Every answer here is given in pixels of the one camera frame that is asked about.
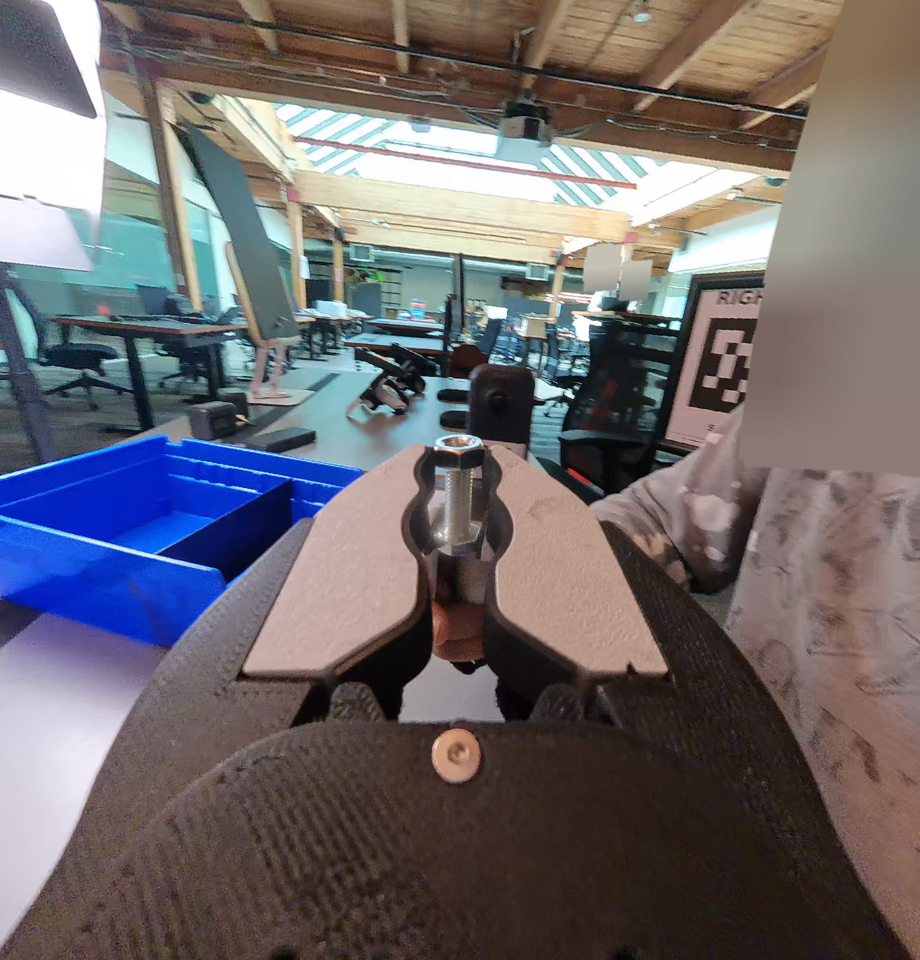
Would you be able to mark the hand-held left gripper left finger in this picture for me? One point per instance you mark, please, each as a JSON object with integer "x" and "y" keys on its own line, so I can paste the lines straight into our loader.
{"x": 340, "y": 592}

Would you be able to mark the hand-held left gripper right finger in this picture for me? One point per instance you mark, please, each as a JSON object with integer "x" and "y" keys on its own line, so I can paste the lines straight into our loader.
{"x": 572, "y": 592}

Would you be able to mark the silver hex nut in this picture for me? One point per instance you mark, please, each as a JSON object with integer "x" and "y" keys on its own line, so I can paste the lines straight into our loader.
{"x": 452, "y": 448}

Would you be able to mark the silver flange bolt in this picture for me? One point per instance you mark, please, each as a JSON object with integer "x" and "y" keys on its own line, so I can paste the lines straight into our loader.
{"x": 452, "y": 502}

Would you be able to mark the blue plastic bin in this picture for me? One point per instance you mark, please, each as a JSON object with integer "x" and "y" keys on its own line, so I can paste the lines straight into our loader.
{"x": 92, "y": 570}

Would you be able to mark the person's right hand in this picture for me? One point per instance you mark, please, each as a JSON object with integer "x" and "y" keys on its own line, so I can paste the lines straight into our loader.
{"x": 458, "y": 634}

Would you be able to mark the brown office chair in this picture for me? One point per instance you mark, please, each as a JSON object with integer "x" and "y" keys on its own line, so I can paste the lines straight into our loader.
{"x": 467, "y": 358}

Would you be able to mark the black tool white trim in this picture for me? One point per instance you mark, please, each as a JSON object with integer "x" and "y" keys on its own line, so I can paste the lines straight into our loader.
{"x": 385, "y": 390}
{"x": 415, "y": 366}

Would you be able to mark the black office chair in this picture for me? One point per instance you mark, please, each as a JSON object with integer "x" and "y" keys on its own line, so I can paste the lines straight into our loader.
{"x": 617, "y": 405}
{"x": 73, "y": 356}

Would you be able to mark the black monitor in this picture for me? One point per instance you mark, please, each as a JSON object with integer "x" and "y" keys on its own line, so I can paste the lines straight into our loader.
{"x": 457, "y": 300}

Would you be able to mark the black bin divider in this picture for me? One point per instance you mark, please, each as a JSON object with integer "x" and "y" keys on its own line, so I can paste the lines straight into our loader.
{"x": 234, "y": 525}

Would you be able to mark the wood-edged grey table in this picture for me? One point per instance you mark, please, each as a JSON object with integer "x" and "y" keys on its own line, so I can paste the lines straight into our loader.
{"x": 340, "y": 435}

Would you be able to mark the black device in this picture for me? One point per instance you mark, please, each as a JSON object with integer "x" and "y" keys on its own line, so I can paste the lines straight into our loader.
{"x": 280, "y": 439}
{"x": 213, "y": 418}

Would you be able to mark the black framed marker board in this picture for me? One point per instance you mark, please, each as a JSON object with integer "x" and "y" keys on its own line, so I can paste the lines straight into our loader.
{"x": 715, "y": 360}

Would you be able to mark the ceiling projector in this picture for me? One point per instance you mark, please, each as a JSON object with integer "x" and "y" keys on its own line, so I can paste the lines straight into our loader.
{"x": 523, "y": 131}

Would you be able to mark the black display on easel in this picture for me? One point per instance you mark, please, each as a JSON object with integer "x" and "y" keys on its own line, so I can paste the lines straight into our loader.
{"x": 249, "y": 247}

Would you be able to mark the wooden desk black legs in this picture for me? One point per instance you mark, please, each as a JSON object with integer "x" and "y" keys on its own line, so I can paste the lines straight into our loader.
{"x": 144, "y": 324}

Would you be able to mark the black light stand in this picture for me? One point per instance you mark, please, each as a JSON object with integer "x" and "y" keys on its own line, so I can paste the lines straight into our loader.
{"x": 17, "y": 352}

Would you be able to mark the studio light panel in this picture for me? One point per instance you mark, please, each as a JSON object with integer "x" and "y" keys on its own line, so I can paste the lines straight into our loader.
{"x": 39, "y": 150}

